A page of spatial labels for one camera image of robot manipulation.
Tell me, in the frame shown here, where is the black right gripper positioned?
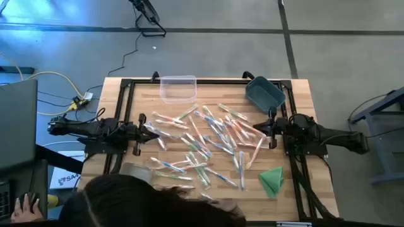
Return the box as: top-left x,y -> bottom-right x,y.
252,107 -> 297,149

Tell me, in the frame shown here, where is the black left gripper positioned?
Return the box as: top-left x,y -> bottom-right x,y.
121,113 -> 160,156

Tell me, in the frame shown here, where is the teal plastic bin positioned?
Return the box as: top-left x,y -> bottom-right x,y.
244,75 -> 287,114

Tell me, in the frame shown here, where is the clear shallow plastic tray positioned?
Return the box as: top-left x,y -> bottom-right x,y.
119,162 -> 155,183

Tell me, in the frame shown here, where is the green folded cloth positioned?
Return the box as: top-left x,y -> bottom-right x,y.
258,166 -> 285,199

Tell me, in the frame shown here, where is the clear plastic container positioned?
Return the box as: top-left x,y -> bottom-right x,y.
160,74 -> 198,105

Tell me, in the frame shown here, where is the white sheet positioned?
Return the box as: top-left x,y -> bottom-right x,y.
56,149 -> 86,158

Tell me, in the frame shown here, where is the yellow black power connector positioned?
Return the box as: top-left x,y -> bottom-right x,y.
66,91 -> 95,112

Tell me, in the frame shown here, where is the person's dark hair head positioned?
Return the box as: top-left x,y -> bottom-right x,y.
58,174 -> 247,227

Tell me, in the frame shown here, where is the black desk beam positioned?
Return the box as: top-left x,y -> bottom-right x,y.
34,144 -> 85,175

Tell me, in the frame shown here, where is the white printed box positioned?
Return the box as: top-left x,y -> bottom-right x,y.
49,166 -> 83,190

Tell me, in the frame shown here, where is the blue grey metal table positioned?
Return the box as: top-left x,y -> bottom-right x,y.
348,86 -> 404,186

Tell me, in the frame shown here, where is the yellow object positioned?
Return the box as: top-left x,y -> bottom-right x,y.
47,194 -> 60,209

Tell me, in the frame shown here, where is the black desk top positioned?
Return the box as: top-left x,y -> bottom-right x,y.
0,159 -> 49,221

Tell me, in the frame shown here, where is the black floor fan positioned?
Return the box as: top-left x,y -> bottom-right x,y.
128,0 -> 167,38

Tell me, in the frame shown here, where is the grey monitor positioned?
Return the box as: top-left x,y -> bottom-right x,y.
0,78 -> 39,173

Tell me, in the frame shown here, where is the black computer mouse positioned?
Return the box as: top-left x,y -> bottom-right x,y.
18,191 -> 40,206

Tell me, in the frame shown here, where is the dark floor bar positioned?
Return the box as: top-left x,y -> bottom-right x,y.
0,66 -> 35,75

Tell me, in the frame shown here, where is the person's hand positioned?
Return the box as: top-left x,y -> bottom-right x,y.
10,192 -> 44,224

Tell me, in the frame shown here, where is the black keyboard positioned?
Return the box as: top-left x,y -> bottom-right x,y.
0,179 -> 13,221

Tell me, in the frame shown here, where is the black floor cable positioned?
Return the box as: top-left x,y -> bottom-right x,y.
107,31 -> 143,78

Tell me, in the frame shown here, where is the yellow floor cable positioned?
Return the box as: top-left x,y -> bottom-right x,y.
0,52 -> 86,117

